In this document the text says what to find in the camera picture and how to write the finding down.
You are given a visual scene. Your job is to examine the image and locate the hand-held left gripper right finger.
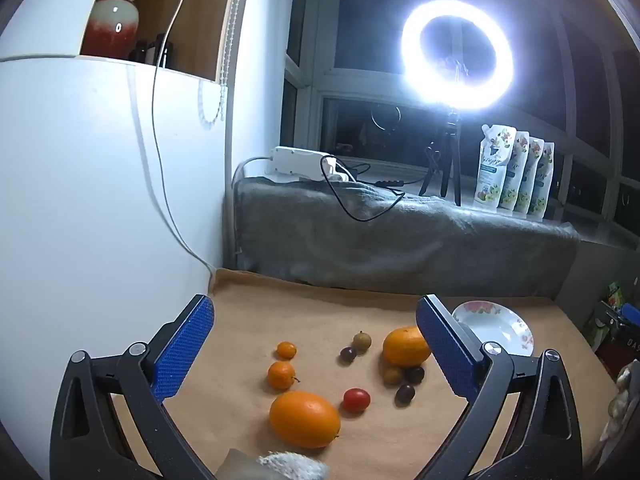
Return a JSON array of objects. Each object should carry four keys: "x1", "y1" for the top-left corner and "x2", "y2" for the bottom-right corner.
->
[{"x1": 416, "y1": 294, "x2": 583, "y2": 480}]

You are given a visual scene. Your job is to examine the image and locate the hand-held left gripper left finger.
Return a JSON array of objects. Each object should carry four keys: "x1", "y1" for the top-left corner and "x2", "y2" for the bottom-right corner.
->
[{"x1": 49, "y1": 295, "x2": 216, "y2": 480}]

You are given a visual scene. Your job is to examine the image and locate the round large orange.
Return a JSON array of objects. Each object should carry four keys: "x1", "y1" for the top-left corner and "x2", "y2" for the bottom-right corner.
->
[{"x1": 382, "y1": 326, "x2": 432, "y2": 367}]

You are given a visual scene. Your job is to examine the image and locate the white floral plate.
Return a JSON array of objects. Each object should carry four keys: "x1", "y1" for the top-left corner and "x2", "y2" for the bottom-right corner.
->
[{"x1": 451, "y1": 301, "x2": 535, "y2": 358}]

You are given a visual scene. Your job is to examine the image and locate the mandarin with stem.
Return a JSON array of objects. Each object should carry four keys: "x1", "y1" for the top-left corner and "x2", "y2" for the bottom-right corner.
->
[{"x1": 267, "y1": 361, "x2": 301, "y2": 391}]

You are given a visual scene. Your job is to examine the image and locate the red cherry tomato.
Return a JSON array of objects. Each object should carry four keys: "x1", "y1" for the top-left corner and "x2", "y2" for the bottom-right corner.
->
[{"x1": 342, "y1": 387, "x2": 371, "y2": 414}]

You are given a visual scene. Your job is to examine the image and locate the oval large orange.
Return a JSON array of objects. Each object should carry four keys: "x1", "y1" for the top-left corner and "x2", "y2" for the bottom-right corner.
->
[{"x1": 269, "y1": 391, "x2": 342, "y2": 449}]

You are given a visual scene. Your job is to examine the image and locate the person's right hand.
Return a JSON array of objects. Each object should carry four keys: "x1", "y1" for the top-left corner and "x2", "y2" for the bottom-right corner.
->
[{"x1": 600, "y1": 364, "x2": 640, "y2": 443}]

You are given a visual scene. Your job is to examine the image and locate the grey blanket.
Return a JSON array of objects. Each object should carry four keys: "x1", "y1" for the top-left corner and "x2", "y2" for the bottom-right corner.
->
[{"x1": 234, "y1": 177, "x2": 581, "y2": 298}]

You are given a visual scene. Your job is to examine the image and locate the grey brown cloth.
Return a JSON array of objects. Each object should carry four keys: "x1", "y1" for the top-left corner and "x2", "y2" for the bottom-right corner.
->
[{"x1": 212, "y1": 449, "x2": 266, "y2": 480}]

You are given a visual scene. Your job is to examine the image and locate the white fuzzy cloth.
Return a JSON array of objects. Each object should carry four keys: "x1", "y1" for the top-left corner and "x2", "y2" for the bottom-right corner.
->
[{"x1": 257, "y1": 451, "x2": 331, "y2": 480}]

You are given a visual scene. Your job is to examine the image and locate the dark bag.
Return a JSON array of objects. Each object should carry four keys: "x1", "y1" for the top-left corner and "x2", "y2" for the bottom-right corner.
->
[{"x1": 592, "y1": 302, "x2": 640, "y2": 378}]

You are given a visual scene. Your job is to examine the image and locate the green printed packet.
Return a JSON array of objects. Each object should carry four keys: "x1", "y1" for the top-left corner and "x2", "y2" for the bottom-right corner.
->
[{"x1": 604, "y1": 282, "x2": 625, "y2": 312}]

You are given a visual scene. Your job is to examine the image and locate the white printed refill pouch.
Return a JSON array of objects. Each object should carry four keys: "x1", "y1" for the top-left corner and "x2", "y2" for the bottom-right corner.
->
[
  {"x1": 529, "y1": 141, "x2": 556, "y2": 221},
  {"x1": 515, "y1": 136, "x2": 545, "y2": 218},
  {"x1": 500, "y1": 131, "x2": 531, "y2": 215},
  {"x1": 474, "y1": 122, "x2": 517, "y2": 212}
]

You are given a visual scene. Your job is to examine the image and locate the white cabinet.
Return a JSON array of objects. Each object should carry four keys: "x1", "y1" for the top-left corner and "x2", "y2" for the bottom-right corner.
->
[{"x1": 0, "y1": 0, "x2": 241, "y2": 476}]

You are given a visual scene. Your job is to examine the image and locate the black tripod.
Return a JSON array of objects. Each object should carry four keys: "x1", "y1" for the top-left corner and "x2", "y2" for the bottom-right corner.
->
[{"x1": 419, "y1": 107, "x2": 463, "y2": 207}]

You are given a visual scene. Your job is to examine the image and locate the white plug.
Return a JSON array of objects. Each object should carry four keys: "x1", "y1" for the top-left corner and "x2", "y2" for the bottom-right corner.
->
[{"x1": 320, "y1": 156, "x2": 352, "y2": 184}]

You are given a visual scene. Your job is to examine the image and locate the white power strip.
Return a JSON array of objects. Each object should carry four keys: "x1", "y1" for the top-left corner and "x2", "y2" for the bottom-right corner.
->
[{"x1": 231, "y1": 146, "x2": 335, "y2": 261}]

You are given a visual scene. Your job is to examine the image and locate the window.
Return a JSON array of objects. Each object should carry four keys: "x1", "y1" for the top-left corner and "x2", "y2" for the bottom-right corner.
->
[{"x1": 280, "y1": 0, "x2": 640, "y2": 251}]

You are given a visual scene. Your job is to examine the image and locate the black box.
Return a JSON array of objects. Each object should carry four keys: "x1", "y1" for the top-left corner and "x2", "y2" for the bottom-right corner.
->
[{"x1": 152, "y1": 34, "x2": 174, "y2": 68}]

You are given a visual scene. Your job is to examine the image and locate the red and white vase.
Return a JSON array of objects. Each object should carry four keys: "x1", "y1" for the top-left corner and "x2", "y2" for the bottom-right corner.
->
[{"x1": 80, "y1": 0, "x2": 141, "y2": 63}]

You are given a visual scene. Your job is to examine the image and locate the black cable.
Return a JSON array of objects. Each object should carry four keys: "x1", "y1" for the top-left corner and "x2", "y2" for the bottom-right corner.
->
[{"x1": 320, "y1": 156, "x2": 431, "y2": 222}]

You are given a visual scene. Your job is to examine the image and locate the thin white cable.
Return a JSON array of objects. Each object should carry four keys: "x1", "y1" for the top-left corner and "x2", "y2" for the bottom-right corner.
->
[{"x1": 151, "y1": 0, "x2": 218, "y2": 276}]

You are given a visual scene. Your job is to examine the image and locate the white bead cord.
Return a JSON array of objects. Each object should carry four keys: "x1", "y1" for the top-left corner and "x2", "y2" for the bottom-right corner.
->
[{"x1": 197, "y1": 0, "x2": 251, "y2": 126}]

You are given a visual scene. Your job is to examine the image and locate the white ring light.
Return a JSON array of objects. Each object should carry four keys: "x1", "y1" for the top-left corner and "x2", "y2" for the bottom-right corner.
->
[{"x1": 401, "y1": 0, "x2": 515, "y2": 111}]

